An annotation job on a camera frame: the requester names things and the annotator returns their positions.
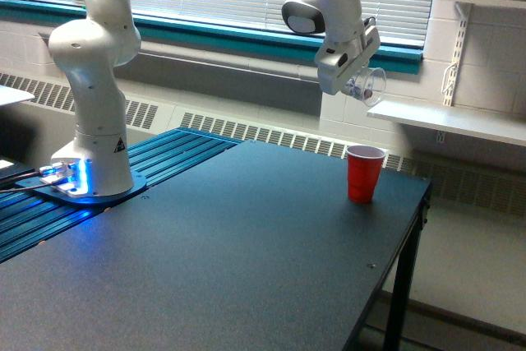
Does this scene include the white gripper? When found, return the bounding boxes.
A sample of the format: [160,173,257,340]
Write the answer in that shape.
[315,25,381,95]

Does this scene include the clear plastic cup with candies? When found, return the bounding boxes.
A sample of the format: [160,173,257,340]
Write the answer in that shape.
[345,67,386,107]

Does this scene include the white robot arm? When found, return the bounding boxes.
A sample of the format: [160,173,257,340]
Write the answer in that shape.
[41,0,381,202]

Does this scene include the red plastic cup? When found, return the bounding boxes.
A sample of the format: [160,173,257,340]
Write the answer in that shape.
[346,145,385,203]

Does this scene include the white baseboard radiator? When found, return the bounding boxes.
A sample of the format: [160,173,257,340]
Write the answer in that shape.
[1,72,525,217]

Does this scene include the black table leg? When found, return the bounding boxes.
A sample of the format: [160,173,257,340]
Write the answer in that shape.
[382,187,432,350]

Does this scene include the white board at left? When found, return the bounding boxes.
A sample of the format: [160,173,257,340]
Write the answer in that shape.
[0,85,35,107]

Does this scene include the white shelf bracket rail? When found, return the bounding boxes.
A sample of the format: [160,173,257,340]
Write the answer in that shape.
[441,0,473,107]

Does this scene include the white upper wall shelf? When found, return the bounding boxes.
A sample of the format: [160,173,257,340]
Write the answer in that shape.
[445,0,526,10]

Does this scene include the white wall shelf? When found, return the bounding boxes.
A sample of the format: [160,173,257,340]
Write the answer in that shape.
[367,99,525,146]
[445,0,526,10]

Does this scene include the white lower wall shelf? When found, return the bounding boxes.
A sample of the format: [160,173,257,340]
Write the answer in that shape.
[367,99,525,146]

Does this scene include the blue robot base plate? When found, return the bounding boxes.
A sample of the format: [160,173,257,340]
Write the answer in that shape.
[33,171,147,207]

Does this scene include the black cables at base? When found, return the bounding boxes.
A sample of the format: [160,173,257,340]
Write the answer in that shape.
[0,166,46,192]

